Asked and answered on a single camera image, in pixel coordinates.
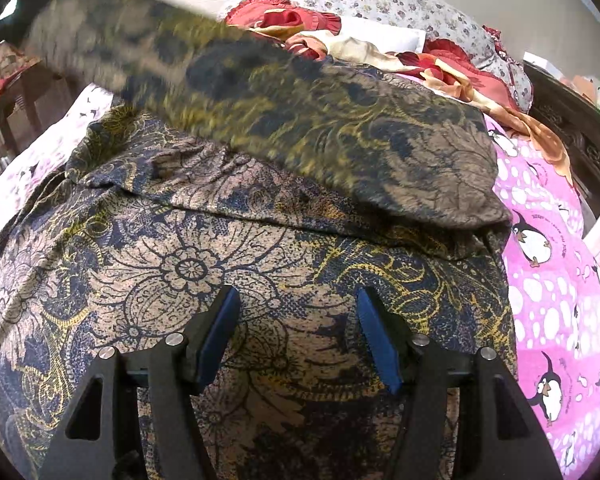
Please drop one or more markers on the pink penguin print bedsheet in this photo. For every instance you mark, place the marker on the pink penguin print bedsheet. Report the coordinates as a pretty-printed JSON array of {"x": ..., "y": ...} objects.
[{"x": 545, "y": 300}]

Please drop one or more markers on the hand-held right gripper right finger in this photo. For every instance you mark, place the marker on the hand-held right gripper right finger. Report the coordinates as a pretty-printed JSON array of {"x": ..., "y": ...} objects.
[{"x": 377, "y": 341}]

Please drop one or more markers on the dark carved wooden headboard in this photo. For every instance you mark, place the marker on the dark carved wooden headboard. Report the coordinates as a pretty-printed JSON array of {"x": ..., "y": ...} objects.
[{"x": 570, "y": 125}]

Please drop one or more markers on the brown wooden cabinet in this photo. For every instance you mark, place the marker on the brown wooden cabinet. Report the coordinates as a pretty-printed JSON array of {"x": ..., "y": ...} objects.
[{"x": 25, "y": 105}]

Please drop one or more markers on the dark floral patterned garment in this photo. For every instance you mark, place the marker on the dark floral patterned garment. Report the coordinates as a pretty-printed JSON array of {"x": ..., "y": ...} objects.
[{"x": 180, "y": 240}]

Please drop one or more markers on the red and cream satin blanket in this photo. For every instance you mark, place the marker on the red and cream satin blanket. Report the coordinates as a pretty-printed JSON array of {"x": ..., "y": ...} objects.
[{"x": 450, "y": 70}]

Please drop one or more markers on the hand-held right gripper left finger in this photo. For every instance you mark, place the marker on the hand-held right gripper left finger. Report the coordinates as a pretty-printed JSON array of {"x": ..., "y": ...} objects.
[{"x": 219, "y": 336}]

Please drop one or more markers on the colourful plastic bags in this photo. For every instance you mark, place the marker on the colourful plastic bags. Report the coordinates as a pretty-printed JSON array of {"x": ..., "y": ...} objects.
[{"x": 580, "y": 85}]

